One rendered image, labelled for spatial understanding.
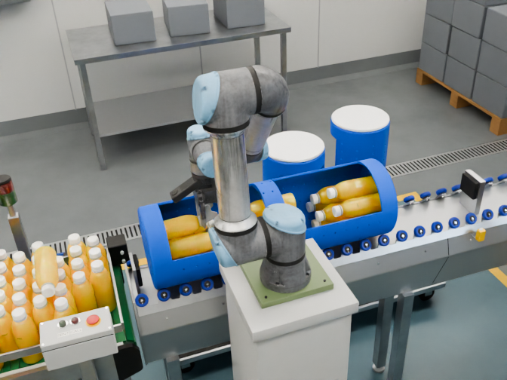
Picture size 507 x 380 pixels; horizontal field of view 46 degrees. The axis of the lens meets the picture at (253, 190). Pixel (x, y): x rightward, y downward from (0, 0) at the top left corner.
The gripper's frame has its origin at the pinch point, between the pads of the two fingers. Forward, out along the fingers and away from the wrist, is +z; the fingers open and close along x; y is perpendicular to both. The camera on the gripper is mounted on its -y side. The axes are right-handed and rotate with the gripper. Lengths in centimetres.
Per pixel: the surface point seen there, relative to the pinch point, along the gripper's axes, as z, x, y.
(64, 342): 6, -34, -48
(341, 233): 7.0, -14.5, 45.8
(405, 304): 57, -10, 80
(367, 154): 24, 57, 94
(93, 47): 27, 266, -14
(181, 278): 10.9, -13.6, -10.9
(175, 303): 22.7, -11.9, -13.8
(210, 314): 29.8, -14.1, -2.7
